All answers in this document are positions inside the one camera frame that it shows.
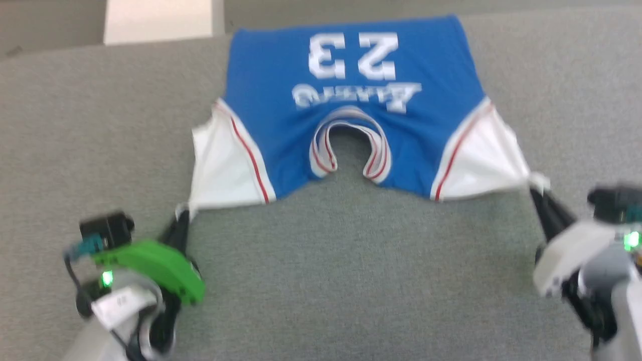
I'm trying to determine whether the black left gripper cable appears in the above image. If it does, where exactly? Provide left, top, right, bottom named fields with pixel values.
left=63, top=235, right=104, bottom=296

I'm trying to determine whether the white box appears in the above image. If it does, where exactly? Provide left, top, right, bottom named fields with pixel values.
left=103, top=0, right=225, bottom=46

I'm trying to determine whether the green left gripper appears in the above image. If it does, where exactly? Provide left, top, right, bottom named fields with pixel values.
left=75, top=209, right=207, bottom=318

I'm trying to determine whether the grey fabric sofa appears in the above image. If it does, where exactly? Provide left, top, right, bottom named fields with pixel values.
left=0, top=5, right=642, bottom=361

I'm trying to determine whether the blue basketball jersey shirt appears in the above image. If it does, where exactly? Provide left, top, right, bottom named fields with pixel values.
left=188, top=14, right=551, bottom=210

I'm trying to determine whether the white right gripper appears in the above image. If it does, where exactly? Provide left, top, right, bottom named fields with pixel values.
left=529, top=187, right=642, bottom=299

